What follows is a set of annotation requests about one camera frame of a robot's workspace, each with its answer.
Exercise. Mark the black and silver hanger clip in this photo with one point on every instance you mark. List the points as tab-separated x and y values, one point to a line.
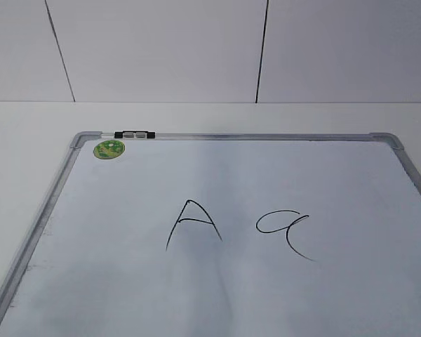
134	134

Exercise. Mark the white board with aluminium frame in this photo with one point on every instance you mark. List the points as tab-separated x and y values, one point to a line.
224	235

